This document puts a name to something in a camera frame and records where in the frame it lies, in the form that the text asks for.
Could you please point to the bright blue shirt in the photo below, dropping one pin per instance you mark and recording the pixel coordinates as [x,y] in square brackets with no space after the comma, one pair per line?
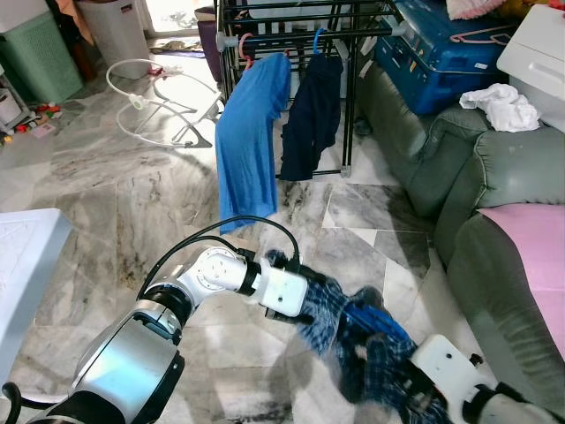
[252,141]

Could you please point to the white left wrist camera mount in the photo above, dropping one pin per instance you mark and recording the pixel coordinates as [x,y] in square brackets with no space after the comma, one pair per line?
[284,291]

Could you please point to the pink plastic hanger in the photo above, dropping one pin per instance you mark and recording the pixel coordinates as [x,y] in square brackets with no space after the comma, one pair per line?
[481,39]
[243,49]

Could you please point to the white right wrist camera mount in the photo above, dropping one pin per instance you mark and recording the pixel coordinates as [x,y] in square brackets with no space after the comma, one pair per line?
[450,367]

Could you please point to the black metal drying rack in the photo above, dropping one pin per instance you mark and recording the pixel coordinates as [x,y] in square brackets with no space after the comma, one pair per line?
[282,38]

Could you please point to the large white folding table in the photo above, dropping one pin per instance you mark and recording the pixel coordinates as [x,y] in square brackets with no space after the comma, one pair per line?
[31,274]

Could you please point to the green hamper white lid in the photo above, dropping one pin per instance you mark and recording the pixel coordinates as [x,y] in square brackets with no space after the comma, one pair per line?
[40,62]

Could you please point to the pink blanket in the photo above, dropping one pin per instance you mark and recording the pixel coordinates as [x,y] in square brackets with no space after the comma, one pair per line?
[530,265]

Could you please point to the white crumpled cloth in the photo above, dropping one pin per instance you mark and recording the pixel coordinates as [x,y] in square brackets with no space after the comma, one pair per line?
[501,108]

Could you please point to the orange hanging cloth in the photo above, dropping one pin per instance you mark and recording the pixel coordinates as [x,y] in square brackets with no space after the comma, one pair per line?
[71,18]

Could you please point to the blue hard suitcase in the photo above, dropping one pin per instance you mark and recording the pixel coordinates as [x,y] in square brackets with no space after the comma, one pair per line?
[441,66]

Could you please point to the blue plaid shirt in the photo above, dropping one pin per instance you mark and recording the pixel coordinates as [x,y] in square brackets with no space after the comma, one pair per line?
[380,362]

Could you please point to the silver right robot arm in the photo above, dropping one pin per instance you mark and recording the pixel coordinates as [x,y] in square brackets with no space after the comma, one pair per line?
[512,411]

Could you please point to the blue plastic hanger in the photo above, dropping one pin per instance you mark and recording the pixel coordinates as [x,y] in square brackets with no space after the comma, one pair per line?
[316,37]
[375,320]

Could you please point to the dark navy garment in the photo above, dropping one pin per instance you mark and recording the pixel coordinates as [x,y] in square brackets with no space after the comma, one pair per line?
[311,115]

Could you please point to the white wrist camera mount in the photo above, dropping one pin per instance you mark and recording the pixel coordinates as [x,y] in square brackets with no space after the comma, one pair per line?
[284,291]
[450,367]

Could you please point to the grey-green leather sofa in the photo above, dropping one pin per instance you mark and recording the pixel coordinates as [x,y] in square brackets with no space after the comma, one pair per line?
[512,168]

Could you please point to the pale pink cloth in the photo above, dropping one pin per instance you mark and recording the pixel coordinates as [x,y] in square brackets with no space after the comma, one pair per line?
[472,9]

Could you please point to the purple plastic bin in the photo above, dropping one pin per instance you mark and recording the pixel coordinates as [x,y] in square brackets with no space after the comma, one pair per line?
[208,31]

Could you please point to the white drawer trolley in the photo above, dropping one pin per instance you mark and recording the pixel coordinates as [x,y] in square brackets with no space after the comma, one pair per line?
[9,106]

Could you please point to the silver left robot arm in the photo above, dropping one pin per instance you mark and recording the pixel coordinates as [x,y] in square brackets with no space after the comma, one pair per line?
[124,362]

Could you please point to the white plastic storage box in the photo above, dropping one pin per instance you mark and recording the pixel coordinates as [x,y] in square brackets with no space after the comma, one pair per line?
[538,62]

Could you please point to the small red floor toys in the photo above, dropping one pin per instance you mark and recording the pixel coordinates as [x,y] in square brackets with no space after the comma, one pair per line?
[40,119]

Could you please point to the grey trash bin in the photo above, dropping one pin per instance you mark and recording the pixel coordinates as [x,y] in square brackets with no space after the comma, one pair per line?
[115,40]

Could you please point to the white tubular floor frame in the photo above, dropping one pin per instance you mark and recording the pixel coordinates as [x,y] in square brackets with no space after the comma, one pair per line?
[137,102]

